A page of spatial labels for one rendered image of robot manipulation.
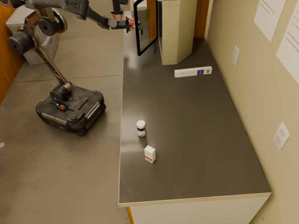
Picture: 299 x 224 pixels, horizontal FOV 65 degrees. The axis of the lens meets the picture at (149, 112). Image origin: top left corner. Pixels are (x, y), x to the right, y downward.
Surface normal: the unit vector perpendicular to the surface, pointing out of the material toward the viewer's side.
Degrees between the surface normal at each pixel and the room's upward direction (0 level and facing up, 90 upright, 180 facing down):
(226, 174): 0
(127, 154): 0
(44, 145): 0
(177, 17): 90
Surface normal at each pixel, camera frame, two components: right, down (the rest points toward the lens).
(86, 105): -0.04, -0.69
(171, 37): 0.06, 0.72
